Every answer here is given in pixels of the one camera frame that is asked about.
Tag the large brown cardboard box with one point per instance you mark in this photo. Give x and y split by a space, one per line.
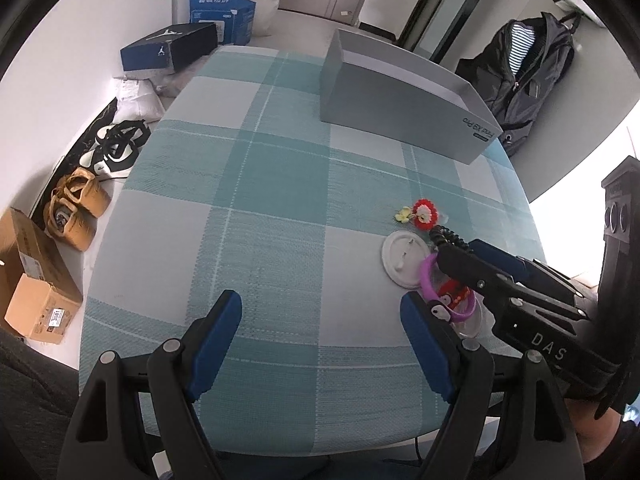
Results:
30 245

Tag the striped shirt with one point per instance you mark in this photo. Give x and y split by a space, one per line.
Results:
522 47

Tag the blue and black shoe box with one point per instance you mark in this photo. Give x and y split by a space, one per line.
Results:
165 50

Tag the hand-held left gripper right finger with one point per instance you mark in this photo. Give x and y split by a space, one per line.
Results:
425 345

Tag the blue printed carton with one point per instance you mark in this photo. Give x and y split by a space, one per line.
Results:
225 12

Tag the black floor mat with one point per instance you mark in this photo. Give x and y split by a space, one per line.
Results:
82 137

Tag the black jacket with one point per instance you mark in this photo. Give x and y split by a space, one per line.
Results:
545 75

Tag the black and white sneaker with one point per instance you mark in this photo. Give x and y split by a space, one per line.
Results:
125 135
107 165

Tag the white round pin badge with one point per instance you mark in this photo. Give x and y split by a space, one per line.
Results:
402 257

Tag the white shopping bag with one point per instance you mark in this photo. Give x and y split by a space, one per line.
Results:
265 10

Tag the person's right forearm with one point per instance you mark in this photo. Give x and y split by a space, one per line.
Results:
595 440

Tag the person's dark trouser leg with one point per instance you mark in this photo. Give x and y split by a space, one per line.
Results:
30 410

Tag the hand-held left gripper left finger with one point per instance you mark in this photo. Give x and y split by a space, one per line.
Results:
215 340

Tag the tan shoe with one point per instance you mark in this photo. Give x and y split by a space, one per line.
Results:
85 190
70 227

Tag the white plastic packages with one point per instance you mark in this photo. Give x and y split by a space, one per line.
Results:
137 100

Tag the small brown cardboard box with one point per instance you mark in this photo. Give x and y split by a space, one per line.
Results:
42 307

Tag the grey cardboard box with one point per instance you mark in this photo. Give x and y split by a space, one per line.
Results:
390 105

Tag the dark door frame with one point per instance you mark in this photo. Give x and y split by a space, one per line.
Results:
425 0

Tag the small yellow flower clip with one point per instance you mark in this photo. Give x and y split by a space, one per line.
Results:
402 216

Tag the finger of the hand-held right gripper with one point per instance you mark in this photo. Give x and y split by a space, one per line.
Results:
470 270
500 254

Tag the red flower hair clip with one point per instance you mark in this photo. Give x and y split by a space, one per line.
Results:
425 212

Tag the teal checked tablecloth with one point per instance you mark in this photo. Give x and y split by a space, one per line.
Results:
280 210

